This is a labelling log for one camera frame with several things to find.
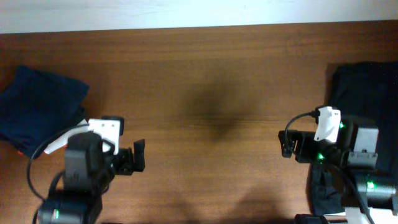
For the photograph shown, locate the navy blue shorts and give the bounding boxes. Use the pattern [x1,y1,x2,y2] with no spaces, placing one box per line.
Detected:
[1,65,90,157]

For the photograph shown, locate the folded black garment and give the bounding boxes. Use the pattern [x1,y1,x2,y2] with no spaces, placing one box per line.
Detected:
[62,106,86,129]

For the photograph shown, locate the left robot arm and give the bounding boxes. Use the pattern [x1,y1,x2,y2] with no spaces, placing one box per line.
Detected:
[32,116,145,224]

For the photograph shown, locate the dark garment pile right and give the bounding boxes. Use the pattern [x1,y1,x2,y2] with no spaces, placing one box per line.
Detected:
[309,62,397,217]

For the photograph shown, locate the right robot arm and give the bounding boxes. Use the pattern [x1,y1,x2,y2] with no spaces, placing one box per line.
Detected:
[278,115,397,223]

